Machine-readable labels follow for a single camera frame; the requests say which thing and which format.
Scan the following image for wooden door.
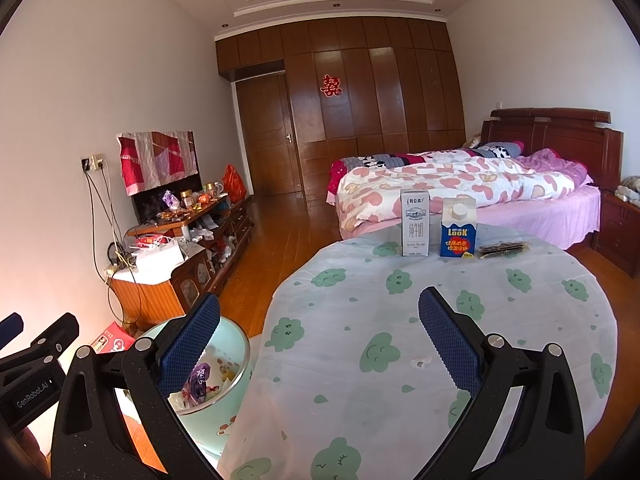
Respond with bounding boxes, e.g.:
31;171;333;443
235;72;301;198

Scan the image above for wooden TV cabinet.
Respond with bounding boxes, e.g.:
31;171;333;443
107;192;255;333

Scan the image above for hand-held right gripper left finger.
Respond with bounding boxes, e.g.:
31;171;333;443
50;292;223;480

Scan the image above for blue carton with white cap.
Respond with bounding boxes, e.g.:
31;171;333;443
439;197;479;261

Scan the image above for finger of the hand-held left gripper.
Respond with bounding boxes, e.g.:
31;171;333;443
0;312;26;351
0;312;81;431

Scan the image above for dark wooden nightstand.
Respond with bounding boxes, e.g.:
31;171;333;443
592;190;640;278

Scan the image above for white power cable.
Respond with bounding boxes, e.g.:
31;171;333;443
102;166;138;281

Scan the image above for orange-red plastic bag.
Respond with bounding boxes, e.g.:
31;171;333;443
221;164;248;203

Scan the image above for wooden wardrobe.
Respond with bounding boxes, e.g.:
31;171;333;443
215;16;467;198

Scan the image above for dark clear-wrapped snack packets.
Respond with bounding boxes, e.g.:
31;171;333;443
477;241;531;259

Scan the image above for grey cloth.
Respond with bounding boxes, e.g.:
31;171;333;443
615;175;640;206

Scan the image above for purple plastic wrapper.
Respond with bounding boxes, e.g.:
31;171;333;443
182;362;213;401

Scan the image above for black power cable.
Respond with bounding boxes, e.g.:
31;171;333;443
85;167;146;331

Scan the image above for white flat box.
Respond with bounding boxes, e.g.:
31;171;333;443
134;244;185;283

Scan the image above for grey cartoon print blanket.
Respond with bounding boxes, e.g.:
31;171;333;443
330;141;526;173

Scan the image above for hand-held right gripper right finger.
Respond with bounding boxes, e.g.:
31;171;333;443
417;286;586;480

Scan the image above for lilac blanket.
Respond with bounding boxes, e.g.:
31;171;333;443
517;147;593;188

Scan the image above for red printed cardboard box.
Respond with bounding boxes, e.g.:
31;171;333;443
89;322;136;356

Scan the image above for black television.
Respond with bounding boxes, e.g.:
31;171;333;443
131;131;203;226

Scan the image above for tall white blue milk carton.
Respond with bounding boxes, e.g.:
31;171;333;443
400;191;431;258

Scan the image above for mint green cartoon trash bin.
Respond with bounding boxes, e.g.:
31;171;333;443
134;317;251;473

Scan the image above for wooden bed with pink sheet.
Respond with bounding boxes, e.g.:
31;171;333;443
326;107;626;251

